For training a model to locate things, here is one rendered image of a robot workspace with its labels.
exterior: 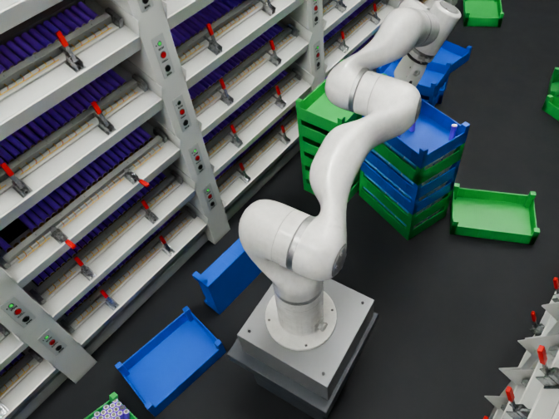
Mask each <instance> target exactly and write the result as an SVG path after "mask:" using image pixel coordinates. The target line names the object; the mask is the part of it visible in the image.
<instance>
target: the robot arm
mask: <svg viewBox="0 0 559 419"><path fill-rule="evenodd" d="M460 17H461V13H460V12H459V10H458V9H457V8H456V7H454V6H453V5H452V4H450V3H449V2H444V1H440V0H438V1H436V2H435V3H434V4H433V6H432V8H429V7H427V6H425V5H424V4H422V3H421V2H420V1H418V0H404V1H403V2H402V3H401V4H400V5H399V7H398V8H396V9H394V10H393V11H392V12H390V13H389V14H388V15H387V17H386V18H385V19H384V20H383V22H382V24H381V26H380V28H379V30H378V32H377V33H376V35H375V36H374V38H373V39H372V40H371V41H370V42H369V43H368V44H367V45H366V46H365V47H364V48H362V49H361V50H360V51H358V52H356V53H354V54H353V55H352V56H350V57H347V58H346V59H344V60H342V61H341V62H340V63H339V64H337V65H336V66H335V67H334V68H333V69H332V71H331V72H330V73H329V74H328V76H327V78H326V82H325V87H324V89H325V94H326V96H327V98H328V99H329V101H330V102H331V103H332V104H334V105H335V106H337V107H339V108H341V109H344V110H346V111H351V112H353V113H356V114H359V115H361V116H364V117H363V118H361V119H358V120H356V121H351V122H348V123H344V124H342V125H340V126H336V127H335V128H334V129H333V130H332V131H331V132H330V133H328V135H327V136H326V137H325V138H324V141H323V142H322V144H321V146H320V148H319V149H318V151H317V153H316V155H315V157H314V159H313V162H312V164H311V167H310V171H309V181H310V185H311V188H312V190H313V192H314V194H315V196H316V198H317V200H318V201H319V204H320V213H319V215H318V216H316V217H314V216H311V215H309V214H306V213H304V212H302V211H299V210H297V209H294V208H292V207H290V206H288V205H284V204H282V203H280V202H277V201H274V200H257V201H255V202H254V203H252V204H251V205H250V206H248V207H247V208H246V209H245V211H244V213H243V214H242V216H241V218H240V223H239V236H240V242H241V244H242V246H243V248H244V250H245V252H246V253H247V254H248V256H249V257H250V259H251V260H252V261H253V262H254V263H255V265H256V266H257V267H258V268H259V269H260V270H261V271H262V272H263V273H264V274H265V275H266V276H267V277H268V278H269V279H270V280H271V281H272V283H273V288H274V293H275V295H274V296H273V297H272V298H271V300H270V301H269V303H268V305H267V308H266V311H265V321H266V326H267V328H268V331H269V333H270V335H271V337H272V338H273V339H274V340H275V341H276V342H277V343H278V344H280V345H281V346H283V347H285V348H288V349H290V350H295V351H307V350H311V349H314V348H317V347H318V346H320V345H322V344H323V343H325V342H326V341H327V340H328V339H329V338H330V336H331V335H332V333H333V331H334V328H335V326H336V320H337V313H336V308H335V306H334V302H333V301H332V299H331V298H330V296H329V295H328V294H327V293H326V292H325V291H324V281H325V280H328V279H331V278H333V277H334V276H335V275H337V274H338V273H339V271H340V270H341V268H343V265H344V261H345V257H346V255H347V254H346V251H347V228H346V209H347V203H348V197H349V192H350V190H351V187H352V184H353V182H354V179H355V177H356V175H357V174H358V172H359V169H360V167H361V165H362V164H363V162H364V160H365V158H366V156H367V155H368V153H369V152H370V151H371V150H372V149H373V148H374V147H376V146H377V145H380V144H382V143H384V142H385V141H387V140H391V139H393V138H395V137H397V136H400V135H402V134H403V133H404V132H405V131H407V130H408V129H409V128H410V127H411V126H412V125H413V124H414V123H415V121H416V120H417V119H418V116H419V114H420V111H421V107H422V98H421V96H420V93H419V91H418V89H417V88H416V86H417V85H418V83H419V82H420V80H421V78H422V76H423V74H424V72H425V70H426V67H427V64H429V63H430V62H431V61H432V60H433V59H434V57H435V56H436V54H437V53H438V51H439V49H440V48H441V46H442V45H443V44H444V42H445V41H446V39H447V38H448V36H449V34H450V33H451V31H452V30H453V29H454V27H455V26H456V24H457V22H458V20H459V19H460ZM401 57H403V58H402V60H401V61H400V62H399V64H398V65H397V67H396V69H395V71H394V77H391V76H386V75H383V74H379V73H377V72H373V71H372V70H374V69H376V68H378V67H381V66H384V65H386V64H389V63H390V62H394V61H396V60H398V59H399V58H401Z"/></svg>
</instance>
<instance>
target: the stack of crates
mask: <svg viewBox="0 0 559 419"><path fill-rule="evenodd" d="M325 82H326V79H325V80H324V81H323V82H322V83H321V84H320V85H319V86H317V87H316V88H315V89H314V90H313V91H312V92H311V93H310V94H308V95H307V96H306V97H305V98H304V99H303V100H302V99H299V98H298V99H297V100H296V101H295V103H296V112H297V121H298V130H299V147H300V156H301V165H302V174H303V183H304V190H306V191H308V192H309V193H311V194H313V195H314V192H313V190H312V188H311V185H310V181H309V171H310V167H311V164H312V162H313V159H314V157H315V155H316V153H317V151H318V149H319V148H320V146H321V144H322V142H323V141H324V138H325V137H326V136H327V135H328V133H330V132H331V131H332V130H333V129H334V128H335V127H336V126H340V125H342V124H344V123H348V122H351V121H356V120H358V119H361V118H362V116H361V115H359V114H356V113H353V112H351V111H346V110H344V109H341V108H339V107H337V106H335V105H334V104H332V103H331V102H330V101H329V99H328V98H327V96H326V94H325V89H324V87H325ZM359 176H360V169H359V172H358V174H357V175H356V177H355V179H354V182H353V184H352V187H351V190H350V192H349V197H348V202H349V201H350V199H351V198H352V197H353V196H354V195H355V194H356V192H357V191H358V190H359Z"/></svg>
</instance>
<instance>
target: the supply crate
mask: <svg viewBox="0 0 559 419"><path fill-rule="evenodd" d="M452 124H457V125H458V127H457V130H456V134H455V137H454V138H453V139H451V140H448V137H449V134H450V130H451V126H452ZM469 126H470V124H468V123H467V122H466V121H465V122H464V123H462V124H461V125H460V124H458V123H457V122H456V121H454V120H453V119H452V118H450V117H449V116H447V115H445V114H444V113H442V112H441V111H440V110H438V109H437V108H435V107H434V106H432V105H430V104H429V103H427V102H426V101H425V100H423V99H422V107H421V111H420V114H419V116H418V119H417V120H416V125H415V130H414V131H413V132H411V131H410V130H409V129H408V130H407V131H405V132H404V133H403V134H402V135H400V138H399V137H398V136H397V137H395V138H393V139H391V140H387V141H386V142H388V143H389V144H390V145H391V146H392V147H393V148H394V149H396V150H397V151H398V152H400V153H401V154H402V155H404V156H405V157H406V158H408V159H409V160H410V161H412V162H413V163H414V164H415V165H416V166H417V167H418V168H420V169H422V168H423V167H425V166H427V165H429V164H431V163H432V162H434V161H435V160H437V159H439V158H440V157H442V156H444V155H446V154H447V153H448V152H450V151H452V150H454V149H456V148H457V147H459V146H460V145H462V144H464V143H465V142H466V139H467V134H468V130H469Z"/></svg>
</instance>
